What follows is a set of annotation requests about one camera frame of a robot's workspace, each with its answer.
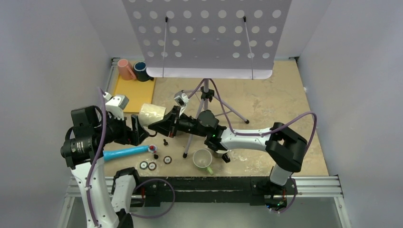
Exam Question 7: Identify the black handled white mug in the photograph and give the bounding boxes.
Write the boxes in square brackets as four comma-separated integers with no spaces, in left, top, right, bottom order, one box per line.
[213,151,230,163]

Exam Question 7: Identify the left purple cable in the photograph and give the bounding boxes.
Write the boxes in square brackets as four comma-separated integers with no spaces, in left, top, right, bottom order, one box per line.
[86,87,108,228]

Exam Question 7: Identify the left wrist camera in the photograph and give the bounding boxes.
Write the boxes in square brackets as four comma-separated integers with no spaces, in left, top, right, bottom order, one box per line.
[103,92,129,121]

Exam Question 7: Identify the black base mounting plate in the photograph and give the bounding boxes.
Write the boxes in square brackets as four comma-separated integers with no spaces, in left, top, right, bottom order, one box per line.
[129,176,297,209]

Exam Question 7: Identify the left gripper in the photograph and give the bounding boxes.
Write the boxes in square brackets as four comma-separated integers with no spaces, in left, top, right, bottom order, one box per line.
[94,109,148,145]

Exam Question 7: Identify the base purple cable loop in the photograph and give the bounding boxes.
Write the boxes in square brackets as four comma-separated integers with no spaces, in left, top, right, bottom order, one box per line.
[129,179,176,219]

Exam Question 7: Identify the pink mug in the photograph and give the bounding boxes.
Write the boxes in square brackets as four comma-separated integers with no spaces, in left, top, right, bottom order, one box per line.
[117,59,136,81]

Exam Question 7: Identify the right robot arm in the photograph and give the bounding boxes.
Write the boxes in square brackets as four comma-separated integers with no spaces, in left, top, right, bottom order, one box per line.
[148,106,308,193]

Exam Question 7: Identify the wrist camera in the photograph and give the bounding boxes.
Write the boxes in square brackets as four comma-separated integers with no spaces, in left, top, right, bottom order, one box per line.
[174,91,189,108]
[103,92,129,121]

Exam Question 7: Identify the grey tripod stand legs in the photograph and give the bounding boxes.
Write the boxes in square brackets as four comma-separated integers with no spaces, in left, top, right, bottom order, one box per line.
[181,78,250,159]

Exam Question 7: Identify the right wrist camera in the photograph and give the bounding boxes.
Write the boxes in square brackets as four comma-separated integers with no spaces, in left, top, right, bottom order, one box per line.
[174,91,189,108]

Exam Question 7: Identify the dark blue mug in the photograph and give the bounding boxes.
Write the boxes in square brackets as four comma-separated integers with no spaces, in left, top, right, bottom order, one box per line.
[133,61,154,82]

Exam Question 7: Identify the cream beige mug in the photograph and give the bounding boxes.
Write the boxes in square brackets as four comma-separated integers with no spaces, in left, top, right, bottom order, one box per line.
[138,103,166,126]

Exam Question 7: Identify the white perforated music stand desk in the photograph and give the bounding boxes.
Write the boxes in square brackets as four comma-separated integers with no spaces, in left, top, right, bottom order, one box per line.
[123,0,291,79]

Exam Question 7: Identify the blue toy tube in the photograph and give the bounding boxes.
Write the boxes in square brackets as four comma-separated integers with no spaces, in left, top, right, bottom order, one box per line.
[103,145,158,161]

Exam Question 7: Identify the middle round coin disc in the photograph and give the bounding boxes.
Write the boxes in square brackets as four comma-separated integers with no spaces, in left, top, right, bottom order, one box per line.
[148,162,157,171]

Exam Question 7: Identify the yellow plastic tray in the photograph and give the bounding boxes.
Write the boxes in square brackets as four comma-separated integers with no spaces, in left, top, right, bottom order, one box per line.
[114,75,155,113]

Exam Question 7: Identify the right round coin disc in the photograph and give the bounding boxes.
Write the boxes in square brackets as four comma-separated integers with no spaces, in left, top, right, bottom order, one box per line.
[163,156,172,164]

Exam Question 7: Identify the left round coin disc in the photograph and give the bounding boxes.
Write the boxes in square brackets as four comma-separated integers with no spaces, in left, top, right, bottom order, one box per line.
[139,161,148,170]

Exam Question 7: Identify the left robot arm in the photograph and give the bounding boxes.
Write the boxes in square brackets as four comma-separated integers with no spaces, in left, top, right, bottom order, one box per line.
[60,105,149,228]

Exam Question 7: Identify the light green mug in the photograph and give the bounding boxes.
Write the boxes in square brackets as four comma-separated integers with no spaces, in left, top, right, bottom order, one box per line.
[192,149,214,175]

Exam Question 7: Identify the round coin disc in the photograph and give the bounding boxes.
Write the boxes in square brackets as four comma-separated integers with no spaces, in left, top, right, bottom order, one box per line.
[148,162,157,171]
[163,156,172,164]
[139,161,148,170]

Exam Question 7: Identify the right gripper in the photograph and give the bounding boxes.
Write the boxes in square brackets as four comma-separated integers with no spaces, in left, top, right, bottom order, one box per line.
[149,106,208,138]

